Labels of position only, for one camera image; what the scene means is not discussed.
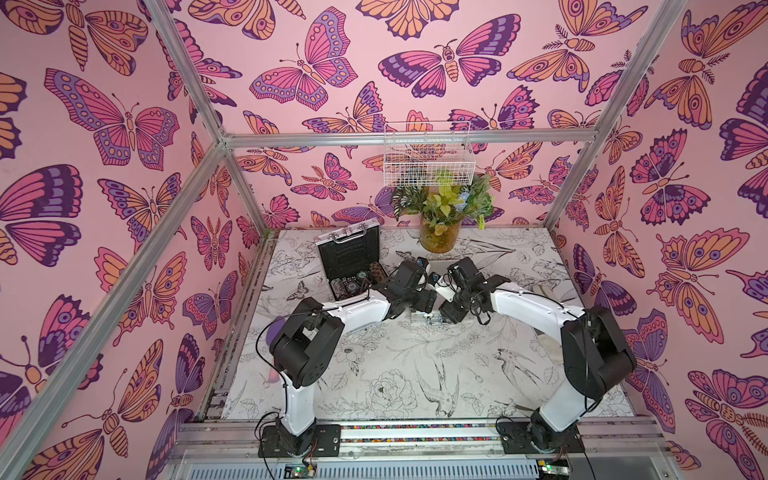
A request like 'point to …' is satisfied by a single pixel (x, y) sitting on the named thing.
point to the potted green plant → (441, 210)
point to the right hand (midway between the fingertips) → (452, 301)
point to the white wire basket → (428, 154)
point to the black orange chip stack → (377, 273)
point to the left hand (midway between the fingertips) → (430, 293)
